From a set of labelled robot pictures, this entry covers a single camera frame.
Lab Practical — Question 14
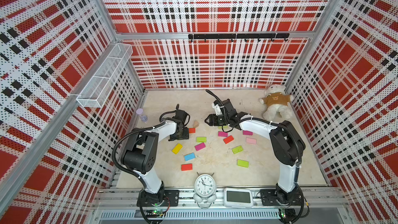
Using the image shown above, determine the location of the light green block centre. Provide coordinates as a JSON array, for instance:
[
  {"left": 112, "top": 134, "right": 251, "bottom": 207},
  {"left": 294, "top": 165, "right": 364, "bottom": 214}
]
[{"left": 196, "top": 137, "right": 207, "bottom": 143}]

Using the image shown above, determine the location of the pink block right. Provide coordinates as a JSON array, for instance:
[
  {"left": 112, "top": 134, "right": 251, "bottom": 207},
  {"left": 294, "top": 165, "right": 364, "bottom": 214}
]
[{"left": 246, "top": 138, "right": 257, "bottom": 145}]

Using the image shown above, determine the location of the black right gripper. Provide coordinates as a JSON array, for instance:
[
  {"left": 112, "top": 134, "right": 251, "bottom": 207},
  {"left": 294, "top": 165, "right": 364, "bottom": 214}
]
[{"left": 204, "top": 114, "right": 228, "bottom": 127}]

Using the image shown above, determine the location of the black wall hook rail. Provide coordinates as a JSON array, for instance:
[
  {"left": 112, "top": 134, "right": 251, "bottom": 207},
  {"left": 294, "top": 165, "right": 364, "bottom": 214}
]
[{"left": 188, "top": 33, "right": 290, "bottom": 41}]

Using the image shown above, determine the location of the white teddy bear brown shirt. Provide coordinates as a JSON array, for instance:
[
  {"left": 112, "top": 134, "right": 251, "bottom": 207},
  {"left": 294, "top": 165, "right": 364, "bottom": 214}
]
[{"left": 259, "top": 85, "right": 294, "bottom": 121}]

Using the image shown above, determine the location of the magenta block under arm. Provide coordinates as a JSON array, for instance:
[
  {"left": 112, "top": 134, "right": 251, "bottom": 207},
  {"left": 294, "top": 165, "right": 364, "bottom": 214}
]
[{"left": 218, "top": 131, "right": 228, "bottom": 137}]

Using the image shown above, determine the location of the yellow rectangular block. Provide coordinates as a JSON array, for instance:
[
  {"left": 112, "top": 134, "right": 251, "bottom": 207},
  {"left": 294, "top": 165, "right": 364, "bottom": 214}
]
[{"left": 172, "top": 143, "right": 183, "bottom": 155}]

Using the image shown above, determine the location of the red block front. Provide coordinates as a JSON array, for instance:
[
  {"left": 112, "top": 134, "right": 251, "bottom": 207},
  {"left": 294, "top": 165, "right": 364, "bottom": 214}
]
[{"left": 181, "top": 163, "right": 193, "bottom": 171}]

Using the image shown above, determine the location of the white wire mesh basket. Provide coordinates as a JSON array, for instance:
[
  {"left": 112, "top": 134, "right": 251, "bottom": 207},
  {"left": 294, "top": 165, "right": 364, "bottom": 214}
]
[{"left": 77, "top": 43, "right": 132, "bottom": 108}]

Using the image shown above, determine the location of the light green block front right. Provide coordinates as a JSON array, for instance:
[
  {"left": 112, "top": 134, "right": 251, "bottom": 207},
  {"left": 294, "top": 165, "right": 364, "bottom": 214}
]
[{"left": 237, "top": 159, "right": 249, "bottom": 168}]

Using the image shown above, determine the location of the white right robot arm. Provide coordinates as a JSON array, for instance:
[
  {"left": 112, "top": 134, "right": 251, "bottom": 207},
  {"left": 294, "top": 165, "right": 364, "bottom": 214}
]
[{"left": 205, "top": 89, "right": 306, "bottom": 205}]

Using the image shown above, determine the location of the blue rectangular block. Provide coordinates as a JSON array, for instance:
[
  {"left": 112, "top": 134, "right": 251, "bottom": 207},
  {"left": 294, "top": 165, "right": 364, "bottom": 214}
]
[{"left": 184, "top": 153, "right": 195, "bottom": 161}]

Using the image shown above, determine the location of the magenta rectangular block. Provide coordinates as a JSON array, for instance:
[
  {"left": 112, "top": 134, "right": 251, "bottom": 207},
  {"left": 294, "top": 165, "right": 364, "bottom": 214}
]
[{"left": 194, "top": 143, "right": 206, "bottom": 151}]

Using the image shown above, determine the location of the natural wood triangle block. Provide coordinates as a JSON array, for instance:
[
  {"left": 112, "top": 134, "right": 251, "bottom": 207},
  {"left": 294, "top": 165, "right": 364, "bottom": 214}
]
[{"left": 193, "top": 120, "right": 199, "bottom": 128}]

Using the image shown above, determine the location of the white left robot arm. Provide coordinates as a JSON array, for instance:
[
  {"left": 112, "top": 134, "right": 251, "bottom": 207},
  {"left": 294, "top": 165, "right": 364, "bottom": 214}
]
[{"left": 112, "top": 104, "right": 190, "bottom": 207}]

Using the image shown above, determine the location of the white digital clock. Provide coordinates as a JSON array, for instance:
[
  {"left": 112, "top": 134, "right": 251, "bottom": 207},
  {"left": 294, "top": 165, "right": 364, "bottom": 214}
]
[{"left": 223, "top": 188, "right": 254, "bottom": 208}]

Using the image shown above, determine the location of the purple sand hourglass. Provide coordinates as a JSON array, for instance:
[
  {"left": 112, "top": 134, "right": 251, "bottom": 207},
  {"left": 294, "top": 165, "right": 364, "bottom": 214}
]
[{"left": 136, "top": 108, "right": 148, "bottom": 122}]

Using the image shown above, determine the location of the magenta block far right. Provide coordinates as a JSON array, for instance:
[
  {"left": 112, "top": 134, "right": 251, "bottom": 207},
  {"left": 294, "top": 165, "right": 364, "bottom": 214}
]
[{"left": 243, "top": 131, "right": 253, "bottom": 136}]

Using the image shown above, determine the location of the white twin-bell alarm clock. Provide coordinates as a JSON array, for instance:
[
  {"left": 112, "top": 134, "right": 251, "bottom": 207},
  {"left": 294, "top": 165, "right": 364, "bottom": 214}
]
[{"left": 193, "top": 174, "right": 217, "bottom": 209}]

